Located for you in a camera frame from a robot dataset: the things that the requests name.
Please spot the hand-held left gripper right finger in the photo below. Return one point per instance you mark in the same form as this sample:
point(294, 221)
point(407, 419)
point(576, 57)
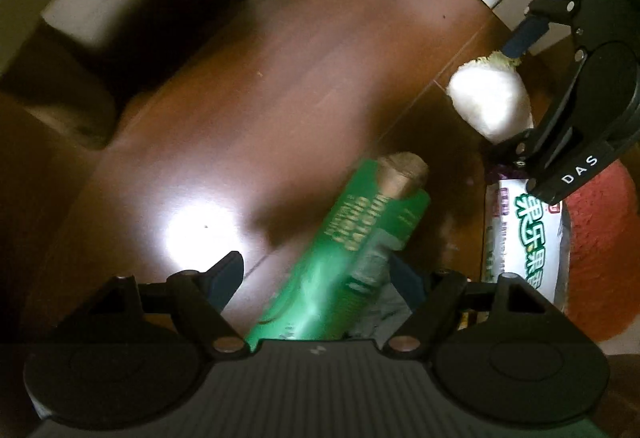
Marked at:
point(407, 283)

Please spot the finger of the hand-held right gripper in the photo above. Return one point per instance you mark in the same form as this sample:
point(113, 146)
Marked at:
point(530, 150)
point(525, 38)

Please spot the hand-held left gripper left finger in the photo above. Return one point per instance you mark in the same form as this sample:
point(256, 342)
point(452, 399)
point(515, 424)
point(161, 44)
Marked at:
point(227, 278)

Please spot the white napa cabbage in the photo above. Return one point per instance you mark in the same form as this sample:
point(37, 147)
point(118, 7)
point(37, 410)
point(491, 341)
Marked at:
point(490, 98)

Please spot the green carton box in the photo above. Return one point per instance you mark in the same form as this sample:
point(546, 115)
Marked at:
point(345, 228)

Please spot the crumpled grey wrapper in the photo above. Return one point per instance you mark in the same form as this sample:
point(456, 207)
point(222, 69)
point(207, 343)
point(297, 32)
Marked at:
point(382, 313)

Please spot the white snack packet green text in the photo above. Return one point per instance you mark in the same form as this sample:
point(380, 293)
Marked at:
point(515, 243)

